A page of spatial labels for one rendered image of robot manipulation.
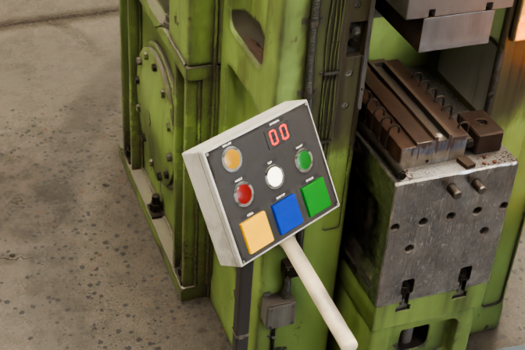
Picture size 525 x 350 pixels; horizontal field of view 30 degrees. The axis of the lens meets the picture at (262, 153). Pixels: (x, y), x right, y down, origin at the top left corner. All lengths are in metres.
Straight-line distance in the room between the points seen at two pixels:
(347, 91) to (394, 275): 0.56
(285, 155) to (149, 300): 1.35
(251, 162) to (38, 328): 1.43
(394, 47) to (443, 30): 0.60
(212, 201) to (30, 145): 2.19
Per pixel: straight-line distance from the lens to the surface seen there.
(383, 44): 3.02
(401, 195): 2.62
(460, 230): 2.82
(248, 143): 2.22
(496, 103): 2.89
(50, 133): 4.36
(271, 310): 2.92
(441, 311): 3.03
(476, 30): 2.51
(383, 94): 2.81
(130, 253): 3.70
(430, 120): 2.73
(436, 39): 2.46
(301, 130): 2.33
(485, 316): 3.50
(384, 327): 2.96
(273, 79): 2.51
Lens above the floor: 2.43
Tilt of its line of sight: 35 degrees down
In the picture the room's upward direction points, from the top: 4 degrees clockwise
